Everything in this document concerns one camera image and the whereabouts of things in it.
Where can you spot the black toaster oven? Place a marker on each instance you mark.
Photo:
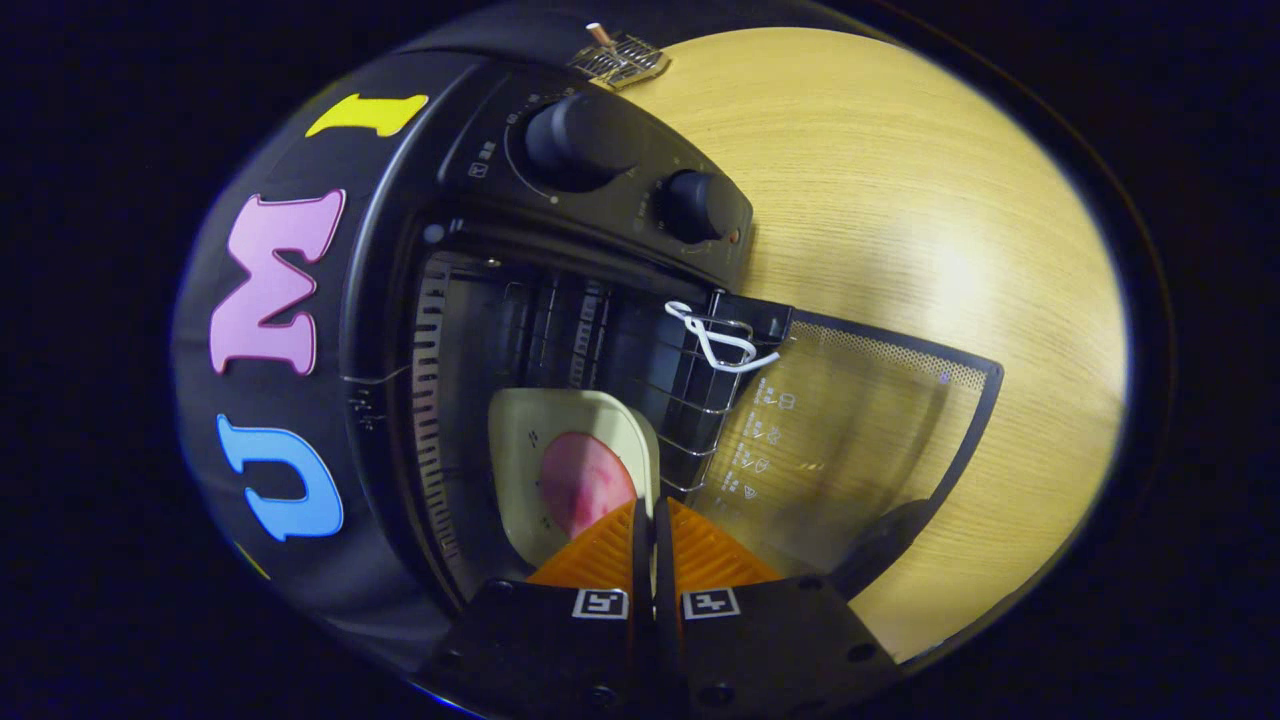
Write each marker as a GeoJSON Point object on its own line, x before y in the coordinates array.
{"type": "Point", "coordinates": [600, 140]}

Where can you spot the cream square plate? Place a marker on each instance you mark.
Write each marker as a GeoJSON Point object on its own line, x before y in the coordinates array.
{"type": "Point", "coordinates": [520, 470]}

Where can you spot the black backdrop cloth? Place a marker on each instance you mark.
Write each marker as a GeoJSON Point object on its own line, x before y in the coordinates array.
{"type": "Point", "coordinates": [290, 165]}

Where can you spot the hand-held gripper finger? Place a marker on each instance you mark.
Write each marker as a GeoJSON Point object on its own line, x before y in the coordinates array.
{"type": "Point", "coordinates": [642, 560]}
{"type": "Point", "coordinates": [664, 560]}

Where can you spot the pink round food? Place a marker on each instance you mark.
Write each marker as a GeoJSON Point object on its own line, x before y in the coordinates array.
{"type": "Point", "coordinates": [580, 480]}

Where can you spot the small wooden stick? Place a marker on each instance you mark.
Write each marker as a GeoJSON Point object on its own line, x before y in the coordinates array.
{"type": "Point", "coordinates": [600, 36]}

